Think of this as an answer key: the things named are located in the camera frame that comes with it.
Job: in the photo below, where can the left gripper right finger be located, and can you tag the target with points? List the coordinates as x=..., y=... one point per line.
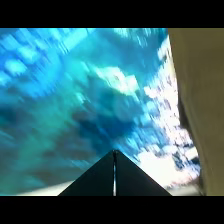
x=133, y=181

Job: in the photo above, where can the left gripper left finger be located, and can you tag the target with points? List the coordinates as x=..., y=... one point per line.
x=96, y=180

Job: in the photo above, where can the olive garment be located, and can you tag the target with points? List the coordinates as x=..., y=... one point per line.
x=203, y=100

